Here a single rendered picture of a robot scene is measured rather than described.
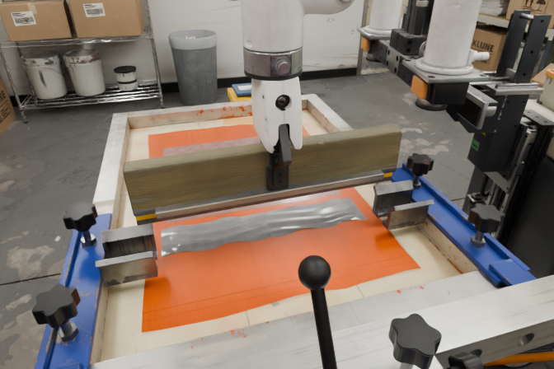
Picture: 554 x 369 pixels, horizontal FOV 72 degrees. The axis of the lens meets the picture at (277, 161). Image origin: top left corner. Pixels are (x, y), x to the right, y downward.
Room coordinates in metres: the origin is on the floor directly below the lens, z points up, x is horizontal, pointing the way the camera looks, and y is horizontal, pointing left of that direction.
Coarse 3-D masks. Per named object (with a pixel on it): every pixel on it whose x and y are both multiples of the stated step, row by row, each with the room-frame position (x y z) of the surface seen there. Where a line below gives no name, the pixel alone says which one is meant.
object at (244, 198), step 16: (352, 176) 0.50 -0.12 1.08; (368, 176) 0.50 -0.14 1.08; (256, 192) 0.46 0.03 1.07; (272, 192) 0.46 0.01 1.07; (288, 192) 0.46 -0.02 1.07; (304, 192) 0.47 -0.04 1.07; (160, 208) 0.42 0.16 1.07; (176, 208) 0.42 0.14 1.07; (192, 208) 0.42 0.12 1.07; (208, 208) 0.43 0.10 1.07
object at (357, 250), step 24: (240, 144) 0.84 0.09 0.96; (336, 192) 0.63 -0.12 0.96; (288, 240) 0.49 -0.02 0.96; (312, 240) 0.49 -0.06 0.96; (336, 240) 0.49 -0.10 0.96; (360, 240) 0.49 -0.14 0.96; (384, 240) 0.49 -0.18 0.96; (288, 264) 0.43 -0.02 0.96; (336, 264) 0.43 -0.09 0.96; (360, 264) 0.43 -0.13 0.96; (384, 264) 0.43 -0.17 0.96; (408, 264) 0.43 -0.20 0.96; (336, 288) 0.39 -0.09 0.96
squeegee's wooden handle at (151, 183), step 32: (384, 128) 0.53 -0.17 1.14; (160, 160) 0.44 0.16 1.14; (192, 160) 0.44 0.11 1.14; (224, 160) 0.45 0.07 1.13; (256, 160) 0.46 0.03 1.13; (320, 160) 0.49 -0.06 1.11; (352, 160) 0.50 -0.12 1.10; (384, 160) 0.52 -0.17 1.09; (128, 192) 0.42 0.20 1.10; (160, 192) 0.43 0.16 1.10; (192, 192) 0.44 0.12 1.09; (224, 192) 0.45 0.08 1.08
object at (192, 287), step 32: (224, 128) 0.94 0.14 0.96; (160, 224) 0.53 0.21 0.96; (192, 224) 0.53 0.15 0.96; (160, 256) 0.45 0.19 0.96; (192, 256) 0.45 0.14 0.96; (224, 256) 0.45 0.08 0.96; (256, 256) 0.45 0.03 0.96; (160, 288) 0.39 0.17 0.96; (192, 288) 0.39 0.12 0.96; (224, 288) 0.39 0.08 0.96; (256, 288) 0.39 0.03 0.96; (288, 288) 0.39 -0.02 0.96; (160, 320) 0.33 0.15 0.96; (192, 320) 0.33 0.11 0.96
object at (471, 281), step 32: (128, 128) 0.90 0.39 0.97; (352, 128) 0.86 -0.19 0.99; (96, 192) 0.58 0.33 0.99; (448, 256) 0.44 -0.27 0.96; (416, 288) 0.35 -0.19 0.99; (448, 288) 0.35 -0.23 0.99; (480, 288) 0.35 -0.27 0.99; (96, 320) 0.31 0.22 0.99; (288, 320) 0.30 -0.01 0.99; (352, 320) 0.30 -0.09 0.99; (96, 352) 0.28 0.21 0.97; (160, 352) 0.26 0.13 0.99; (192, 352) 0.26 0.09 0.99; (224, 352) 0.26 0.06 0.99; (256, 352) 0.26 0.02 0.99
